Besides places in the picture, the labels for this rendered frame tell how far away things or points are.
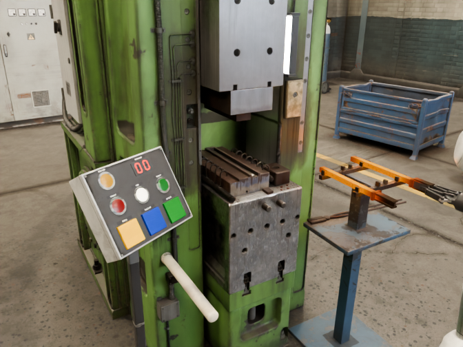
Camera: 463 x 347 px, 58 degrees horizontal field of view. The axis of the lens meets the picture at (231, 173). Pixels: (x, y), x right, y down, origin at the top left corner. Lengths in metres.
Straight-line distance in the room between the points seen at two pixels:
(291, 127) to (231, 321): 0.96
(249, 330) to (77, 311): 1.05
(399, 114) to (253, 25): 3.91
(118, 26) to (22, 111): 4.94
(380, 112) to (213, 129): 3.57
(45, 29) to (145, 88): 5.19
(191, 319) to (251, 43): 1.34
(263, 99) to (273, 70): 0.12
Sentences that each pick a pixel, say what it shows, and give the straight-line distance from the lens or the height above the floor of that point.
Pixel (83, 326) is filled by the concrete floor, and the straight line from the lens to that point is 2.60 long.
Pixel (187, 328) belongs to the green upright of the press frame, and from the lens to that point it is 2.21.
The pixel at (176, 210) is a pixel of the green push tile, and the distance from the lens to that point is 1.46.
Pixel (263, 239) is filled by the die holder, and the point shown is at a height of 0.70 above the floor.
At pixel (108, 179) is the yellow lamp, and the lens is 1.34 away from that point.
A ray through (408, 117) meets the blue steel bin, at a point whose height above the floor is 0.47.
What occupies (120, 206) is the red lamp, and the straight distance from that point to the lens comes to 1.33.
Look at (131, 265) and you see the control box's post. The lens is 1.58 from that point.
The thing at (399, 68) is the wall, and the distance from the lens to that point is 10.32.
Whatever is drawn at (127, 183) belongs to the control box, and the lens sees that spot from 1.37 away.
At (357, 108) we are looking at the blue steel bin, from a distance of 5.65.
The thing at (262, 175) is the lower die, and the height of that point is 0.98.
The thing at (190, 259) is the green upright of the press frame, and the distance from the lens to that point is 1.98.
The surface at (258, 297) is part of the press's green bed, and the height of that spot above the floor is 0.39.
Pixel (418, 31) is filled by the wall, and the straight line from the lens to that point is 10.09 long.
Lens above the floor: 1.66
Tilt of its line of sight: 22 degrees down
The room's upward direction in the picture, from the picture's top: 1 degrees clockwise
